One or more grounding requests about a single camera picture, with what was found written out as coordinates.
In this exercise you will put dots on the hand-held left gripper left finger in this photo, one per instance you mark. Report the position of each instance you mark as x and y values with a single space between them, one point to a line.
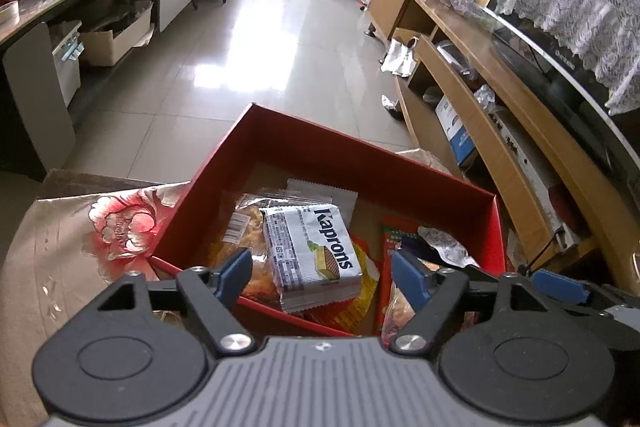
234 274

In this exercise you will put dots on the clear bag of yellow crackers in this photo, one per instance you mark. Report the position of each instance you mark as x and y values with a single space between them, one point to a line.
250 227

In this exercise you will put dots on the crumpled foil wrapper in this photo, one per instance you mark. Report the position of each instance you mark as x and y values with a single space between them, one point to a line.
392 107

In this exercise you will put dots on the red pouch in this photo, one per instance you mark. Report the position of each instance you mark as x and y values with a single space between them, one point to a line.
567 207

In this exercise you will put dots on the clear bun bag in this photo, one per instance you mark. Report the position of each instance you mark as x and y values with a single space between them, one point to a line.
450 249

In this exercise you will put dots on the red yellow snack packet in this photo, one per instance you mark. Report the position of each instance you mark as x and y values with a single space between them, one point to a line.
360 302

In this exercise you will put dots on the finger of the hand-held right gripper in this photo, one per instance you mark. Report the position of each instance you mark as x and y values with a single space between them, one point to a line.
557 285

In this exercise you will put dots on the red cardboard box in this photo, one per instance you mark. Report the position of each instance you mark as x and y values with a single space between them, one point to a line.
310 147

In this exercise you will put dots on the white cardboard box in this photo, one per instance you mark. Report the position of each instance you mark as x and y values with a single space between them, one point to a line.
115 39

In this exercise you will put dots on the blue white box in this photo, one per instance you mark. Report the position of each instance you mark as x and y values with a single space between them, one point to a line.
455 132

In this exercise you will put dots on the wooden TV cabinet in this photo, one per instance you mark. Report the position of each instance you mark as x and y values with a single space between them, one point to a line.
450 22

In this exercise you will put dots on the silver wafer packet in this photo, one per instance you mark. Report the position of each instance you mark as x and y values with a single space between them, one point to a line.
330 197
310 257

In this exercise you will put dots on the dark coffee table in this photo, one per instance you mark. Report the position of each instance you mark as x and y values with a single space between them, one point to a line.
50 7

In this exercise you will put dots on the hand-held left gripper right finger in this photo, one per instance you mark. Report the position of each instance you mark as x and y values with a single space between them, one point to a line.
410 279

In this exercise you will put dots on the white media player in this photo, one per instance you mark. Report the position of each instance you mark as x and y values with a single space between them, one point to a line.
525 167

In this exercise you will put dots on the silver foil bag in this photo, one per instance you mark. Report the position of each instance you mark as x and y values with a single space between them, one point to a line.
400 57

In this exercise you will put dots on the television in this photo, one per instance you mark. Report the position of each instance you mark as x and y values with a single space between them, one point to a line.
550 72

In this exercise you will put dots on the floral tablecloth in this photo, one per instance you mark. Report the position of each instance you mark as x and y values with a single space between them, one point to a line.
75 257

